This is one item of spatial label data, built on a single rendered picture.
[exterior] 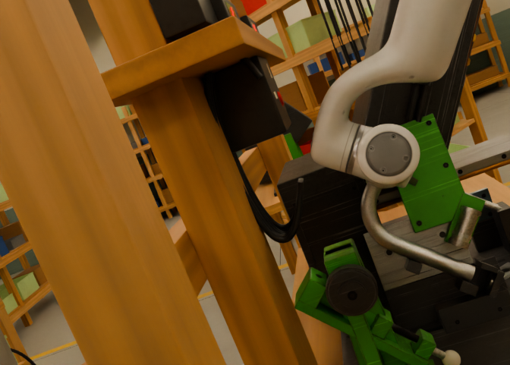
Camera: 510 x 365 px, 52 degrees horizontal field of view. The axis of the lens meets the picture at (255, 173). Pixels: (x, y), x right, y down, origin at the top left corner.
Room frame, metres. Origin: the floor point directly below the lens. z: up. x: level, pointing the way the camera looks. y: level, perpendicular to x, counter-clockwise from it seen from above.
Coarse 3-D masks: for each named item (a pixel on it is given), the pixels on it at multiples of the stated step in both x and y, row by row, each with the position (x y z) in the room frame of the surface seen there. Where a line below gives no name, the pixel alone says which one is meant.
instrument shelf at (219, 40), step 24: (216, 24) 0.72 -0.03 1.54; (240, 24) 0.74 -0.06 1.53; (168, 48) 0.73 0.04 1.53; (192, 48) 0.72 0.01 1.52; (216, 48) 0.72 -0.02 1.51; (240, 48) 0.75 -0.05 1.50; (264, 48) 0.99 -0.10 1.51; (120, 72) 0.74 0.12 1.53; (144, 72) 0.74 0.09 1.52; (168, 72) 0.73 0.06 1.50; (192, 72) 0.81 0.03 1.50; (120, 96) 0.75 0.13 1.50
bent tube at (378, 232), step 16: (368, 192) 1.00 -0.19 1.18; (368, 208) 0.99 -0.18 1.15; (368, 224) 0.99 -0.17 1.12; (384, 240) 0.97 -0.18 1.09; (400, 240) 0.97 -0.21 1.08; (416, 256) 0.95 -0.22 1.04; (432, 256) 0.95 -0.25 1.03; (448, 256) 0.95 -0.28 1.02; (448, 272) 0.94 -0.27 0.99; (464, 272) 0.93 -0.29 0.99
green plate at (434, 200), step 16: (416, 128) 1.03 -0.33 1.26; (432, 128) 1.02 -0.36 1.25; (432, 144) 1.02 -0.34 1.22; (432, 160) 1.01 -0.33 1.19; (448, 160) 1.00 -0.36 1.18; (416, 176) 1.01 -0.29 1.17; (432, 176) 1.00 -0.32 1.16; (448, 176) 1.00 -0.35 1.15; (400, 192) 1.01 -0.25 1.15; (416, 192) 1.01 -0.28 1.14; (432, 192) 1.00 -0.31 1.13; (448, 192) 0.99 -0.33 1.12; (416, 208) 1.00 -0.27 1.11; (432, 208) 0.99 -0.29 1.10; (448, 208) 0.99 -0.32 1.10; (416, 224) 1.00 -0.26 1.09; (432, 224) 0.99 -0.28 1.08
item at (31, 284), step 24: (0, 192) 6.61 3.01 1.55; (0, 216) 7.17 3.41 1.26; (0, 240) 6.20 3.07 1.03; (24, 240) 6.73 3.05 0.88; (0, 264) 5.89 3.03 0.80; (24, 264) 7.17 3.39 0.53; (0, 288) 6.48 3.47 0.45; (24, 288) 6.27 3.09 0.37; (48, 288) 6.55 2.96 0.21; (24, 312) 5.91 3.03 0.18
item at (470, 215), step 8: (464, 208) 0.95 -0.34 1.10; (464, 216) 0.95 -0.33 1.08; (472, 216) 0.94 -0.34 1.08; (456, 224) 0.96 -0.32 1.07; (464, 224) 0.94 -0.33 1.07; (472, 224) 0.94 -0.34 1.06; (456, 232) 0.95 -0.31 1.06; (464, 232) 0.94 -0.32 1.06; (472, 232) 0.94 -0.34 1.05; (456, 240) 0.94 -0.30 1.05; (464, 240) 0.94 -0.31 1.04; (464, 248) 0.94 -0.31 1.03
